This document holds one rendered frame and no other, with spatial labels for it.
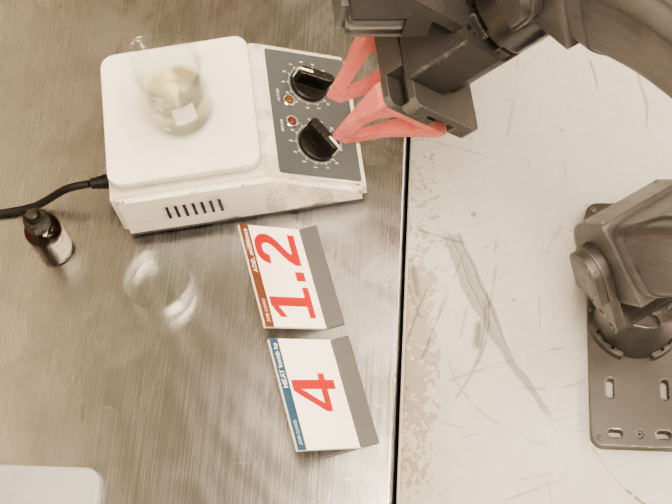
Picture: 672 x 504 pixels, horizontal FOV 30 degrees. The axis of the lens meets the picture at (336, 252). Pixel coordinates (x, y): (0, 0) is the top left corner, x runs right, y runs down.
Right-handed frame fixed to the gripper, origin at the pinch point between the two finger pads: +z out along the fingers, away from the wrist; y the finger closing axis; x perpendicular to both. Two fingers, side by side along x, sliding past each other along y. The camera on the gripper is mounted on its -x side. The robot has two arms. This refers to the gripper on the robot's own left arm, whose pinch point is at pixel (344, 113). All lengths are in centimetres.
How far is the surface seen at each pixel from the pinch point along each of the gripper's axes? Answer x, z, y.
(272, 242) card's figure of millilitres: 3.5, 12.3, 4.4
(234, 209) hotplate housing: 1.4, 14.1, 1.2
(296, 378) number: 3.4, 11.3, 16.2
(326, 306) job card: 7.4, 10.9, 9.6
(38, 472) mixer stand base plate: -8.2, 28.1, 20.0
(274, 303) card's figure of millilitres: 2.6, 12.0, 10.0
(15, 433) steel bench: -8.8, 30.3, 16.4
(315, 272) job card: 7.0, 11.3, 6.6
